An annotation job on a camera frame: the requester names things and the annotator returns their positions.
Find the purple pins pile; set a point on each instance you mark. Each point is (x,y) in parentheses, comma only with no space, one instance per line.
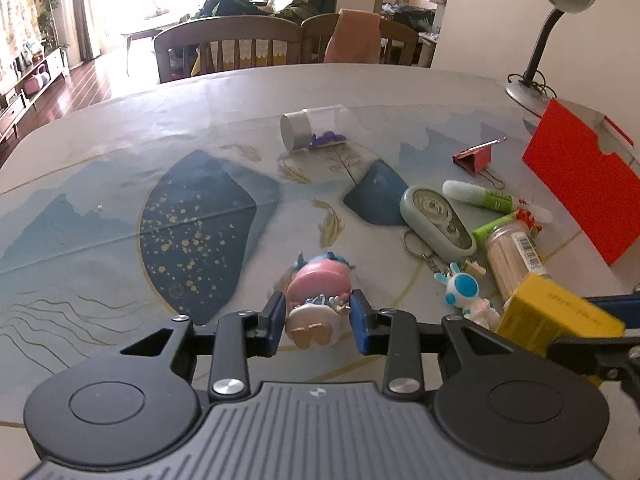
(327,138)

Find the green highlighter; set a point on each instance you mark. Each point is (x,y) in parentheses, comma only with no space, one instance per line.
(492,225)

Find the coffee table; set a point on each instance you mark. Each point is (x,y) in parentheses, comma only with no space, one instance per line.
(150,27)

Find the pink doll figure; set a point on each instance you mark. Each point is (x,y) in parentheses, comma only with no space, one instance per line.
(317,280)

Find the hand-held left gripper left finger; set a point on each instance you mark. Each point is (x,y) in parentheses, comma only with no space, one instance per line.
(275,322)

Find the white green glue tube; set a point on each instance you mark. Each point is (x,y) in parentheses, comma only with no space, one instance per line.
(480,197)

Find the grey curtain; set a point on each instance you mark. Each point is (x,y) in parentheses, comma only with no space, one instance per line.
(80,5)

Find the clear jar silver lid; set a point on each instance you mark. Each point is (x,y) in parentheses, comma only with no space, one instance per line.
(295,130)

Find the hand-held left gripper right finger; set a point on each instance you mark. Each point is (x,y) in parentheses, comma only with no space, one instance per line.
(360,325)

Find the white standing air conditioner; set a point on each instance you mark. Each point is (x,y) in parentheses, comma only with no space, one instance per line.
(62,0)

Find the dark green clothes pile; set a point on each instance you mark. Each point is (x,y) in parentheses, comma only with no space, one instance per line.
(230,2)

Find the floral cloth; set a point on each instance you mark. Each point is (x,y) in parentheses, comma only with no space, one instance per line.
(17,20)

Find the green potted plant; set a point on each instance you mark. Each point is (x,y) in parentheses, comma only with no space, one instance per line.
(50,5)

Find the clear toothpick container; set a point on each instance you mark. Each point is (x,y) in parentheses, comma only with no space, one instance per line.
(510,260)

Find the red binder clip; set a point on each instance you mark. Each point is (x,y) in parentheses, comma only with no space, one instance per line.
(472,160)

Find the small beige charm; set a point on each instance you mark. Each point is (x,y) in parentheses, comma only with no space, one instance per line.
(475,268)

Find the yellow box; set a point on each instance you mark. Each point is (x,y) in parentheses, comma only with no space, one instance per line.
(545,315)

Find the pink towel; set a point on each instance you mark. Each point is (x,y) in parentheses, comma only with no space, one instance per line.
(355,35)

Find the red cardboard box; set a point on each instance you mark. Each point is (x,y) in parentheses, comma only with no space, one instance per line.
(575,175)

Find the wooden dining chair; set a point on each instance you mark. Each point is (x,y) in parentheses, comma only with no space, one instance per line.
(225,27)
(400,35)

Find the red knot charm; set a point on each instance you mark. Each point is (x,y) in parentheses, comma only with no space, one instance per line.
(530,221)

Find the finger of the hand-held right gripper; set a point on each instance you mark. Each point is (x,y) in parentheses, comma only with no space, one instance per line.
(612,312)
(595,355)

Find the wooden white tv cabinet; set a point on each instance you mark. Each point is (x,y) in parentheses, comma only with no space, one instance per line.
(35,80)

